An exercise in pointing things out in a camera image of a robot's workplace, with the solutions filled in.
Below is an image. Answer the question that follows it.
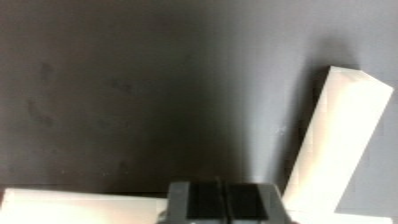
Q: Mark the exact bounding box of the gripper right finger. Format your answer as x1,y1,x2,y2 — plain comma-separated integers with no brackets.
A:
226,183,294,224

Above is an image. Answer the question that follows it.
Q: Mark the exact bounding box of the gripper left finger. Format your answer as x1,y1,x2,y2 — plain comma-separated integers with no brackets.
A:
159,182,225,224

